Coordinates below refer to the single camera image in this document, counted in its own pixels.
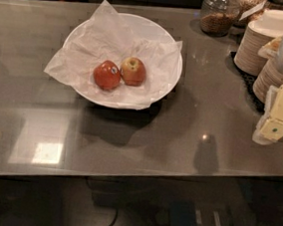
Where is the rear stack of paper plates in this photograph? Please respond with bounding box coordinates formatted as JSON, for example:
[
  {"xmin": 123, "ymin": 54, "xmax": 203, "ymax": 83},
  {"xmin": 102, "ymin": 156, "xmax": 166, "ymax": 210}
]
[{"xmin": 233, "ymin": 20, "xmax": 281, "ymax": 76}]

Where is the front stack of paper plates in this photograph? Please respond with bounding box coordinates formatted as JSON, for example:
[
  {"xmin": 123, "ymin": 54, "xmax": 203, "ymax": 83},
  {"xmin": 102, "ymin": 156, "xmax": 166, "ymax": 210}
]
[{"xmin": 253, "ymin": 59, "xmax": 283, "ymax": 103}]

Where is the stack of paper plates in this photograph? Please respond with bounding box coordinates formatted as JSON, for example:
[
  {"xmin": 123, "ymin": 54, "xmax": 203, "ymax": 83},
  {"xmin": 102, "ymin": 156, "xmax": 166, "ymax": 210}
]
[
  {"xmin": 233, "ymin": 20, "xmax": 281, "ymax": 76},
  {"xmin": 253, "ymin": 59, "xmax": 283, "ymax": 103}
]

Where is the glass jar with grains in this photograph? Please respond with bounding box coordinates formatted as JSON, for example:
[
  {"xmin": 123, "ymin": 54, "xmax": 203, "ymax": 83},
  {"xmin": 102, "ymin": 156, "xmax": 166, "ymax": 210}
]
[{"xmin": 199, "ymin": 0, "xmax": 240, "ymax": 37}]

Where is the yellow-red apple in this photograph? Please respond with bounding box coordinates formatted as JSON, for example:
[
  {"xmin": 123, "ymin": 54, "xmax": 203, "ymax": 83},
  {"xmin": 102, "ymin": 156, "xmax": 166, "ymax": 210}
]
[{"xmin": 120, "ymin": 57, "xmax": 146, "ymax": 87}]

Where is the white paper bowl stack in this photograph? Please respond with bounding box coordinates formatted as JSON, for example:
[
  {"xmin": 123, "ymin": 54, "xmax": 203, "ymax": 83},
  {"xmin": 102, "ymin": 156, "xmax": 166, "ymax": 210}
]
[{"xmin": 253, "ymin": 9, "xmax": 283, "ymax": 37}]

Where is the white crumpled paper liner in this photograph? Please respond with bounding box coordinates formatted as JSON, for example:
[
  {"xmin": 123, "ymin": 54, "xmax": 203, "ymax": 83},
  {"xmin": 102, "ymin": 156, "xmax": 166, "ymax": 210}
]
[{"xmin": 41, "ymin": 0, "xmax": 187, "ymax": 115}]

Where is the red apple with sticker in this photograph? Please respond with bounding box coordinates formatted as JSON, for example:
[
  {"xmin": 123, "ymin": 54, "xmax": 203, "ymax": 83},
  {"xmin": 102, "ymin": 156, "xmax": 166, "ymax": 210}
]
[{"xmin": 93, "ymin": 60, "xmax": 121, "ymax": 91}]

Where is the dark box under table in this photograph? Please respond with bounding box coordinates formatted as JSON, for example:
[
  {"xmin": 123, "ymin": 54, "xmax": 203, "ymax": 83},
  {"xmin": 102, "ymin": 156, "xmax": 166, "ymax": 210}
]
[{"xmin": 168, "ymin": 200, "xmax": 234, "ymax": 226}]

